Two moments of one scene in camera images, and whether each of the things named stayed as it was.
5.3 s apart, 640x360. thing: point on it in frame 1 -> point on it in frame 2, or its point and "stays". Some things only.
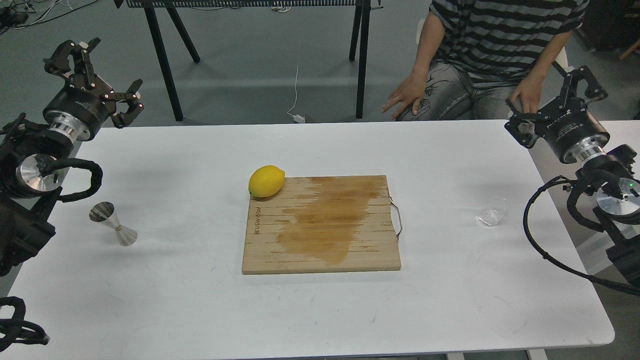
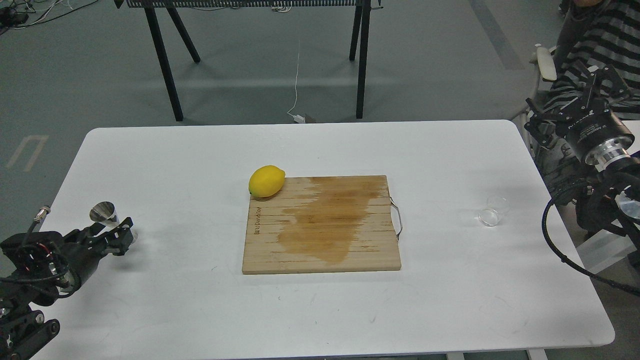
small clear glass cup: [497, 205] stays
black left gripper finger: [122, 119] -> [118, 242]
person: [471, 55] -> [590, 34]
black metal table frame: [158, 12] stays
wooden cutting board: [322, 224] stays
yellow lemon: [266, 181] stays
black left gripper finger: [58, 62] -> [91, 231]
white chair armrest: [561, 59] -> [546, 64]
